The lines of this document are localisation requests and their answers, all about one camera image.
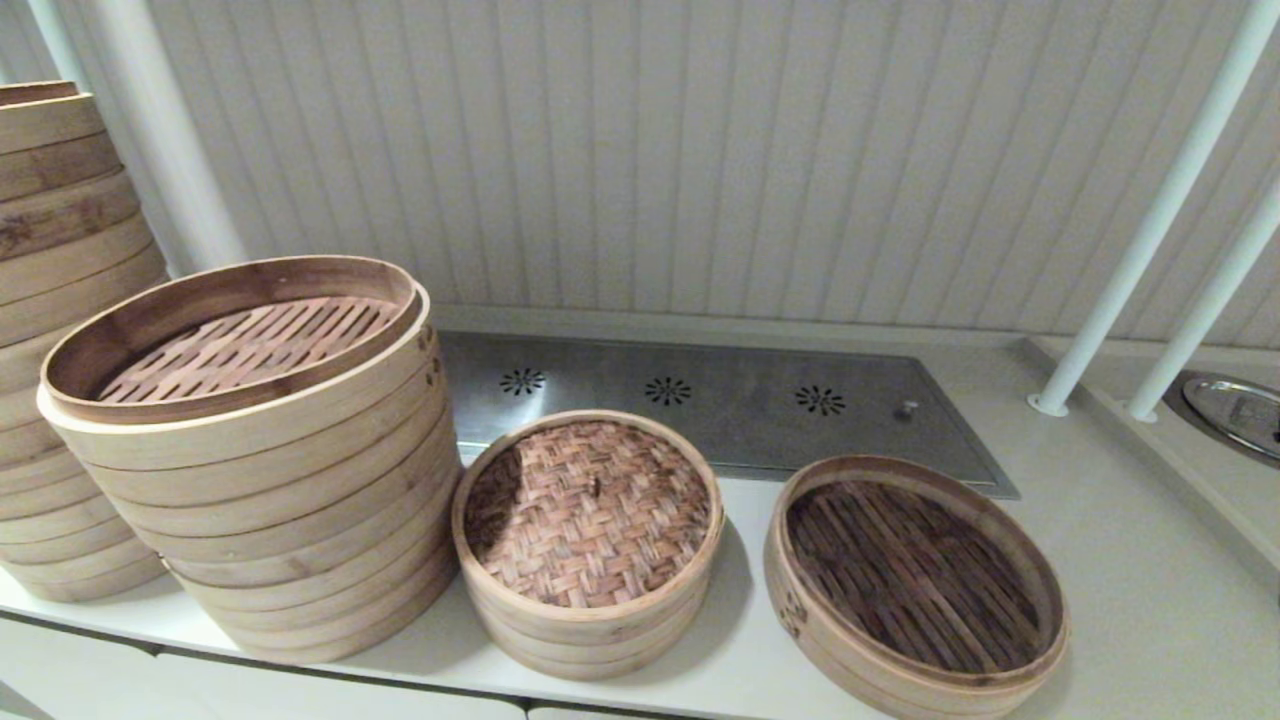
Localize bamboo steamer basket dark slats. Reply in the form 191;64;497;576
765;455;1071;720

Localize large bamboo steamer basket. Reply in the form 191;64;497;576
0;455;168;605
0;325;78;471
0;213;169;351
97;420;466;591
37;256;453;506
162;510;464;666
0;80;108;161
0;133;143;263

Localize white slanted pole with flange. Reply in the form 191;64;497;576
1028;0;1280;418

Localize round metal sink basin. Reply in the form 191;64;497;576
1163;370;1280;469

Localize stainless steel vented panel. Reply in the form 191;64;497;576
437;330;1021;501

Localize white cabinet door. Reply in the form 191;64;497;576
150;650;529;720
0;612;161;720

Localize thick white pole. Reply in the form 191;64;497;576
85;0;248;276

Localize woven bamboo steamer lid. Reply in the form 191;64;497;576
450;410;726;623

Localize small steamer with paper liner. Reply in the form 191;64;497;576
455;545;723;683

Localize thin white pole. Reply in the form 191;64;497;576
22;0;76;96

